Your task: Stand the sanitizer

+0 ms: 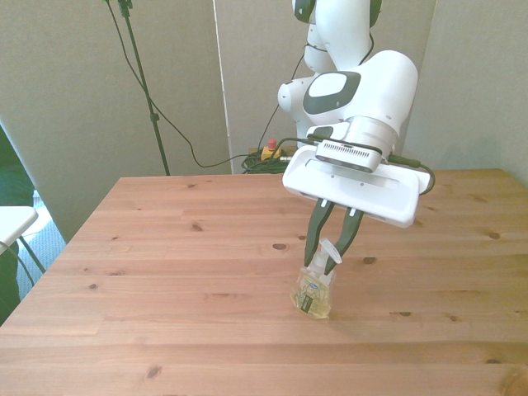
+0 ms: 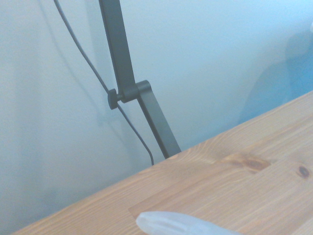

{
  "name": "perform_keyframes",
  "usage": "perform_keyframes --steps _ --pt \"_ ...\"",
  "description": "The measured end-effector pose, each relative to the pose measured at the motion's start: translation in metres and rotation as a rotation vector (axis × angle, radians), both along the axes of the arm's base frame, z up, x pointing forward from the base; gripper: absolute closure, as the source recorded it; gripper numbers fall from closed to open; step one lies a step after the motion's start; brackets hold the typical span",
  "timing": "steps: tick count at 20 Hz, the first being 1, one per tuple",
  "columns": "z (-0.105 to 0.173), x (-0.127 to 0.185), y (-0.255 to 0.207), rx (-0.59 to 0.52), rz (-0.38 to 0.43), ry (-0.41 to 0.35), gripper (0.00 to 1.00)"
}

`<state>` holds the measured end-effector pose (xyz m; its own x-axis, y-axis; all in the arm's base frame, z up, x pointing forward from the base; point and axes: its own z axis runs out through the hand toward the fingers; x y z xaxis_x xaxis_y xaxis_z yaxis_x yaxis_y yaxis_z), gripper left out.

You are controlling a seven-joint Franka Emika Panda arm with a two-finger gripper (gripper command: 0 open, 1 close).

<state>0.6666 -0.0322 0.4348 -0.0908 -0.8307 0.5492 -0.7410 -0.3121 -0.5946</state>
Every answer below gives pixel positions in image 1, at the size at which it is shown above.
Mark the clear sanitizer pump bottle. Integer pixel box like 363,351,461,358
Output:
290,238,343,322

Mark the yellow emergency stop button box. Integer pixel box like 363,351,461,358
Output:
260,139,286,162

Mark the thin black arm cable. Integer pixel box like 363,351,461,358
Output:
258,40,327,153

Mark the coiled green cable bundle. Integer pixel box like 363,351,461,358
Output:
241,151,296,175

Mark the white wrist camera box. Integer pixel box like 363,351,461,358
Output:
315,139,383,172

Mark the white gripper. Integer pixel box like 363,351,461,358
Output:
281,146,430,276

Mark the long black tripod cable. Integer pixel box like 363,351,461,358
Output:
101,0,248,168

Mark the white folding chair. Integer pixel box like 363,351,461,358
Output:
0,205,46,285

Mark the thin black tripod pole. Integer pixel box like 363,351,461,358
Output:
117,0,172,177

